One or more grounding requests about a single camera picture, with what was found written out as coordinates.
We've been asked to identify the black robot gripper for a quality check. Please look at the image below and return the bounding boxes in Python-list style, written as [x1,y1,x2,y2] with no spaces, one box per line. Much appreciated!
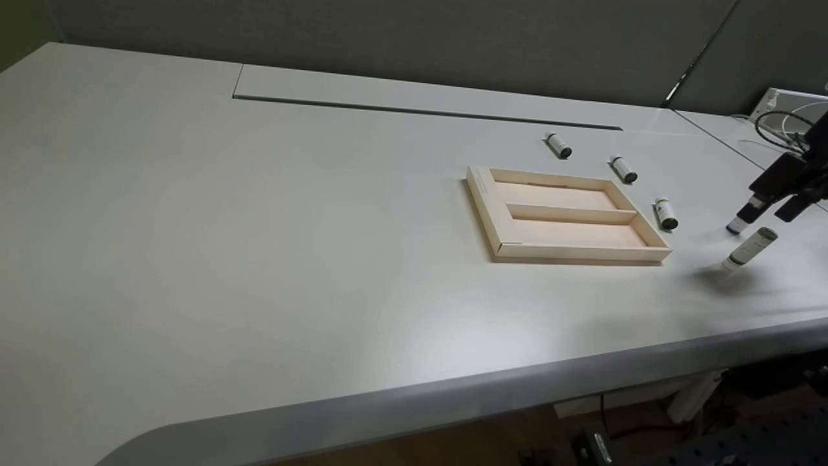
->
[750,115,828,224]

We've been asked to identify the white bottle green band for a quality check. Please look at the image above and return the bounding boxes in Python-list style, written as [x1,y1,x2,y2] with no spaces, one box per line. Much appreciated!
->
[729,228,776,266]

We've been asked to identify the lying white bottle yellow-green bands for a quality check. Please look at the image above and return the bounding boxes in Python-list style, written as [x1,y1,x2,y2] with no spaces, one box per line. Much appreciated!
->
[654,199,677,230]

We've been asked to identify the lying white bottle dark cap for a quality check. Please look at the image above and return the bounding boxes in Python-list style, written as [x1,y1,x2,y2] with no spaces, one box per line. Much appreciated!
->
[607,155,638,184]

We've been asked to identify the far lying white bottle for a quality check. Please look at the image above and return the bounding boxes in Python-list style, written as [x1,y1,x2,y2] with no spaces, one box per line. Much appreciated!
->
[545,133,571,160]

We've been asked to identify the grey desk partition panel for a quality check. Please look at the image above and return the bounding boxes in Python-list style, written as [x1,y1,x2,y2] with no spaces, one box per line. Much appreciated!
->
[46,0,828,112]

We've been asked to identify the white power strip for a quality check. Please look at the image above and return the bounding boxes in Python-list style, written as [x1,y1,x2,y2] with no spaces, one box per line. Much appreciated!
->
[667,371,721,426]

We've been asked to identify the wooden two-compartment tray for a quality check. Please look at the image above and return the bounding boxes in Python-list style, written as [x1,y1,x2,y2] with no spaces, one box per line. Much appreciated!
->
[466,166,671,266]

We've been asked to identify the black coiled cable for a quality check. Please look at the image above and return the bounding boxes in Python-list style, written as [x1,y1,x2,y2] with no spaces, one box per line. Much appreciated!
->
[752,101,828,159]

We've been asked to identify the grey cable tray lid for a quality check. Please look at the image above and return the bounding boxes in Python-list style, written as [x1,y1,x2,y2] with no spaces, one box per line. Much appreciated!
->
[232,65,620,131]

